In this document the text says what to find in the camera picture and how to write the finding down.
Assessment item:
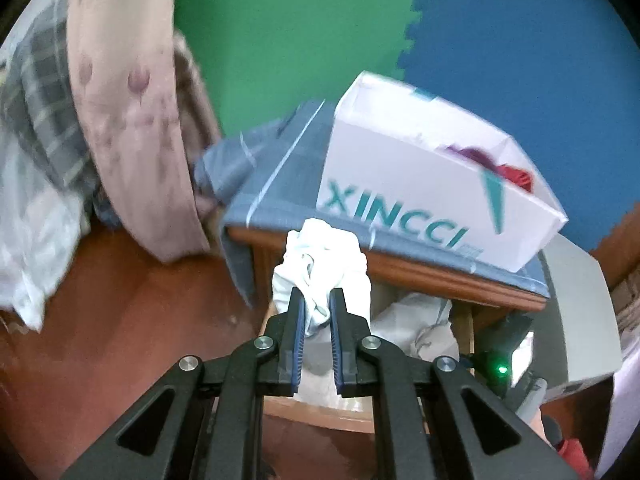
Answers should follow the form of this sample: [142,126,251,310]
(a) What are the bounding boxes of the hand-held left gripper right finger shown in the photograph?
[328,287,576,480]

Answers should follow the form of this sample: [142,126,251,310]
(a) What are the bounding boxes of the wooden nightstand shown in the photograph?
[225,225,548,353]

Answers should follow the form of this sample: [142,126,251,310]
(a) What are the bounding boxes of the grey cardboard box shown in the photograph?
[537,235,624,402]

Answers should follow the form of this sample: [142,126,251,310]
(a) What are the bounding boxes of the purple bra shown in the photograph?
[437,144,502,169]

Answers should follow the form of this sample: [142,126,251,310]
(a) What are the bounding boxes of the floral beige curtain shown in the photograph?
[65,0,213,264]

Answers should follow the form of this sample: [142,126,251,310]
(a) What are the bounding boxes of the green foam mat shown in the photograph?
[172,0,437,137]

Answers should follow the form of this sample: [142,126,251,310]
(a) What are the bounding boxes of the white box with teal print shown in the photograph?
[316,71,570,273]

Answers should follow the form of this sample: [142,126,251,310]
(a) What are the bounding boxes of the white underwear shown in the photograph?
[271,217,373,338]

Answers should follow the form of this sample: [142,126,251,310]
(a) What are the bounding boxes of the blue foam mat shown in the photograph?
[397,0,640,257]

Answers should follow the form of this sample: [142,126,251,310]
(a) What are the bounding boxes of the red underwear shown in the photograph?
[492,162,535,196]

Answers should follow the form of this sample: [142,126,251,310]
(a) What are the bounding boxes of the grey plaid cloth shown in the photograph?
[0,5,102,197]

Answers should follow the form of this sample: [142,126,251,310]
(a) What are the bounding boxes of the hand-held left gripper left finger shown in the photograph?
[60,287,307,480]

